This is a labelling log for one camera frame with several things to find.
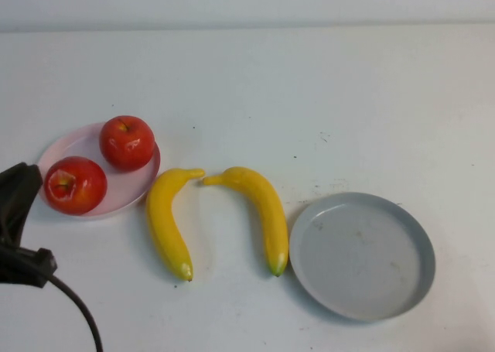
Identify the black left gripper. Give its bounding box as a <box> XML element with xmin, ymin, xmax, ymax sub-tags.
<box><xmin>0</xmin><ymin>162</ymin><xmax>44</xmax><ymax>249</ymax></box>

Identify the black left camera cable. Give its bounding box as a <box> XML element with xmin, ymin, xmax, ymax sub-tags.
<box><xmin>46</xmin><ymin>272</ymin><xmax>104</xmax><ymax>352</ymax></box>

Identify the red plastic apple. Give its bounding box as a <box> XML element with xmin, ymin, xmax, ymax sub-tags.
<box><xmin>98</xmin><ymin>114</ymin><xmax>156</xmax><ymax>173</ymax></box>
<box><xmin>43</xmin><ymin>155</ymin><xmax>108</xmax><ymax>216</ymax></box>

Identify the pink round plate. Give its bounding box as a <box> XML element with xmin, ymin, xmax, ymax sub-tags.
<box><xmin>37</xmin><ymin>121</ymin><xmax>162</xmax><ymax>222</ymax></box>

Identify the yellow plastic banana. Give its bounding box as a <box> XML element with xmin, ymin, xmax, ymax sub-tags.
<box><xmin>145</xmin><ymin>167</ymin><xmax>206</xmax><ymax>282</ymax></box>
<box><xmin>202</xmin><ymin>166</ymin><xmax>289</xmax><ymax>278</ymax></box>

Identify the grey round plate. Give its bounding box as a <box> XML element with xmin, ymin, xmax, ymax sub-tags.
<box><xmin>288</xmin><ymin>191</ymin><xmax>437</xmax><ymax>322</ymax></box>

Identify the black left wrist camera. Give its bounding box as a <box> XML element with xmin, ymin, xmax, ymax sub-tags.
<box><xmin>0</xmin><ymin>246</ymin><xmax>59</xmax><ymax>289</ymax></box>

